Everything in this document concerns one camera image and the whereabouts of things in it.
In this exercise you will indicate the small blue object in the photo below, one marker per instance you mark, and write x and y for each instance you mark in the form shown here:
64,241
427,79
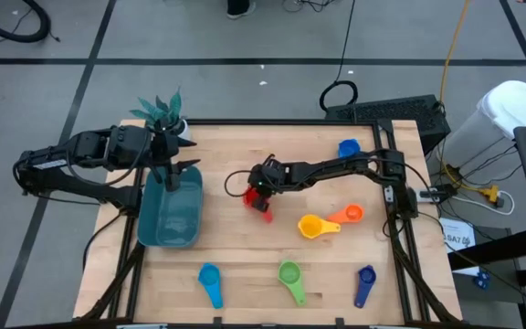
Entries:
482,279

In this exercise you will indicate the white power strip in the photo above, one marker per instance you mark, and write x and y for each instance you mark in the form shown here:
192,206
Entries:
429,195

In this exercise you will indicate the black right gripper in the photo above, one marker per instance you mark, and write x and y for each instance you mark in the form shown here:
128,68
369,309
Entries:
266,177

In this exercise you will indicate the teal plastic basket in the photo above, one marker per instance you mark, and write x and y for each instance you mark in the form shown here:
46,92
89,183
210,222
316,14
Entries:
171,224

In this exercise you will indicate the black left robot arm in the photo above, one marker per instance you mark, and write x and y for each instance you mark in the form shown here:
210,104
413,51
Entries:
85,148

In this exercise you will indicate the white plant pot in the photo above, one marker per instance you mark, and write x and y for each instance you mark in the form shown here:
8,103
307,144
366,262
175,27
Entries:
184,132

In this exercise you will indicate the red measuring cup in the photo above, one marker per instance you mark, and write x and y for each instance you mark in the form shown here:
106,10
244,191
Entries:
249,197

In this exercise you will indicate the green measuring cup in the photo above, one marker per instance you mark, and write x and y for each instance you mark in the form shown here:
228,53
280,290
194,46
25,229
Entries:
289,273

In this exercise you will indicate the dark blue measuring cup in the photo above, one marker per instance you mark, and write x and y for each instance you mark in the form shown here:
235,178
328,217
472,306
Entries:
366,275

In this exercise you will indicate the artificial green plant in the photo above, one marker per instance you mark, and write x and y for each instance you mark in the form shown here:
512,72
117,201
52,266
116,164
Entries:
171,107

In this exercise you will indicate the light blue measuring cup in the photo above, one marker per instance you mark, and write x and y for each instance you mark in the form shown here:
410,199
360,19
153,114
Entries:
209,275

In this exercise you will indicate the white plastic bin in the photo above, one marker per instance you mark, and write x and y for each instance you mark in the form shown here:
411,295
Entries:
496,119

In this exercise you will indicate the person's shoe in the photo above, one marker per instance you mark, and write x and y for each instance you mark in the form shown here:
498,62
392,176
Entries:
240,8

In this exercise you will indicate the white paper sheet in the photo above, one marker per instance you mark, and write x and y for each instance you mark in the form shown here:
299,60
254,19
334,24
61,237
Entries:
458,237

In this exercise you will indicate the orange measuring cup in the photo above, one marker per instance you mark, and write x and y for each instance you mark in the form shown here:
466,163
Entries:
353,212

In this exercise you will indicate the yellow plug adapter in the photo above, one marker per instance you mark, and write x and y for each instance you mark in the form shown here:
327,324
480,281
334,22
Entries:
490,194

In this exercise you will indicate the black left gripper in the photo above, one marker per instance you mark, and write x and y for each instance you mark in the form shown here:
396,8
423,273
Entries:
165,146

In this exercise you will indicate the yellow measuring cup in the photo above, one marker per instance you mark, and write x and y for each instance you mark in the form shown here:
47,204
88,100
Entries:
311,226

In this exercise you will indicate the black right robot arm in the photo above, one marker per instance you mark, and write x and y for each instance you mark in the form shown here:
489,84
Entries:
327,170

